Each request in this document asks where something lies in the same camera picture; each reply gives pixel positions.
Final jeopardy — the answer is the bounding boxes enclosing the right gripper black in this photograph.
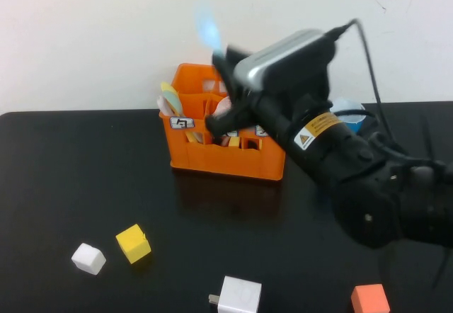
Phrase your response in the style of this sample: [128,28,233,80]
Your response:
[205,45,369,186]

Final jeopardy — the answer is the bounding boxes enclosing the light green plastic spoon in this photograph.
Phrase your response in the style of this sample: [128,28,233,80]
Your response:
[163,90,184,118]

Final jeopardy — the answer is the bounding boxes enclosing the orange plastic cutlery holder crate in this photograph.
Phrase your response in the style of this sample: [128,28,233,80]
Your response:
[159,63,287,181]

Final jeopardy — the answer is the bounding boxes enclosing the pink plastic fork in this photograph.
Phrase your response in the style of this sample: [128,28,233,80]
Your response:
[214,98,233,118]

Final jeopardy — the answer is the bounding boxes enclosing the white paper label 勺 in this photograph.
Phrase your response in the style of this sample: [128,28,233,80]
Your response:
[169,117,195,130]

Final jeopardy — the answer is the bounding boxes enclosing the yellow plastic spoon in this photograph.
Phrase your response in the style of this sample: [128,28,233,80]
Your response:
[160,81,202,144]

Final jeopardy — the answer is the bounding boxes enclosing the pale pink plastic spoon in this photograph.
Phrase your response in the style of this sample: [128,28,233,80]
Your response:
[156,95,174,118]

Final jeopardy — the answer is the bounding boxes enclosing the blue paper cone cup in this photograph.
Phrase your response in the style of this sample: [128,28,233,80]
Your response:
[328,96,366,135]

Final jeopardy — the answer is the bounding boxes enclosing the chipped yellow foam cube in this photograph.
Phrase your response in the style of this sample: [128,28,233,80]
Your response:
[115,223,152,265]

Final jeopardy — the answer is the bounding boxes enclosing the white USB charger plug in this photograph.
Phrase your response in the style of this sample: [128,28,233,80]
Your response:
[208,275,263,313]

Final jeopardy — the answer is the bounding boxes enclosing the white foam cube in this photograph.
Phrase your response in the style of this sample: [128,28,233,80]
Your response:
[71,242,107,275]

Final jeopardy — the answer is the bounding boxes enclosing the coral orange foam cube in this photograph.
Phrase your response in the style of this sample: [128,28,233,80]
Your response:
[350,283,391,313]

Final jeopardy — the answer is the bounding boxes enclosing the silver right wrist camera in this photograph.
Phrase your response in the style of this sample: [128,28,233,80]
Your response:
[232,28,339,96]

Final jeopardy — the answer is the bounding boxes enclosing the black camera cable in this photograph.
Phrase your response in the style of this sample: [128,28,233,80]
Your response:
[323,18,436,165]

